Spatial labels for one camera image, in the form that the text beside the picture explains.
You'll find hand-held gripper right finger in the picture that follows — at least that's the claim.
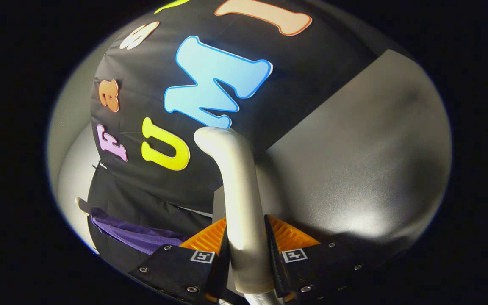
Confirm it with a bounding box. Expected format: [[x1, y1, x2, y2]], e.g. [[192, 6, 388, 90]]
[[263, 214, 378, 303]]

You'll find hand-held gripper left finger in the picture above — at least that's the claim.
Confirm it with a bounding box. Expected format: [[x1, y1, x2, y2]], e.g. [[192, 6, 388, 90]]
[[128, 217, 232, 305]]

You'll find black backdrop cloth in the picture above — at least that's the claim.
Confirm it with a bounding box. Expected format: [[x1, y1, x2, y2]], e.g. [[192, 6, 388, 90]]
[[87, 0, 376, 272]]

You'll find translucent steamer hose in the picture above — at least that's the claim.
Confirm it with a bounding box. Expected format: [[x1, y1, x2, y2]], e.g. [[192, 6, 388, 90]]
[[244, 291, 283, 305]]

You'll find grey drawer cabinet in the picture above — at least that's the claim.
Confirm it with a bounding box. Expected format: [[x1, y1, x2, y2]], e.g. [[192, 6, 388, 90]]
[[212, 49, 452, 255]]

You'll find white garment steamer head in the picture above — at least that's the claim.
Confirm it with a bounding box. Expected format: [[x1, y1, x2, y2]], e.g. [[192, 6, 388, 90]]
[[193, 126, 276, 295]]

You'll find purple jacket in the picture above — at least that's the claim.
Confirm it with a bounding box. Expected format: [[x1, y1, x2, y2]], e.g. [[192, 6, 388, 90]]
[[89, 207, 189, 255]]

